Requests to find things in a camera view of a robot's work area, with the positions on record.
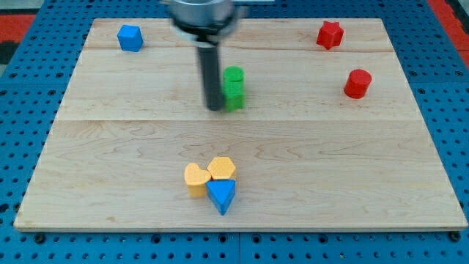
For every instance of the green cube block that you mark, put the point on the green cube block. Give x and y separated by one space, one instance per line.
234 102

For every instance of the yellow hexagon block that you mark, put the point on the yellow hexagon block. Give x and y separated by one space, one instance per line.
222 168

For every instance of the green cylinder block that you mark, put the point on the green cylinder block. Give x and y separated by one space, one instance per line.
233 81

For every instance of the yellow heart block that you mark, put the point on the yellow heart block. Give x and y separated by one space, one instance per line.
196 180

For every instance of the blue triangle block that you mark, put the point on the blue triangle block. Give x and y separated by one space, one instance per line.
221 193

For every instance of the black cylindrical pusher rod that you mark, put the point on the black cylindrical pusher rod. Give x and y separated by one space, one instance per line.
209 65

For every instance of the light wooden board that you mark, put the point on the light wooden board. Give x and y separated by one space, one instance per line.
308 157

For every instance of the red cylinder block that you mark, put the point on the red cylinder block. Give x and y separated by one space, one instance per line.
357 83

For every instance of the red star block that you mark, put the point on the red star block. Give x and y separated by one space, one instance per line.
330 35

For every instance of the blue cube block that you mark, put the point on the blue cube block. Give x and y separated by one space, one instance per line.
130 38

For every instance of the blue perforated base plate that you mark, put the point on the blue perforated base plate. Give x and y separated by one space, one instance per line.
40 45

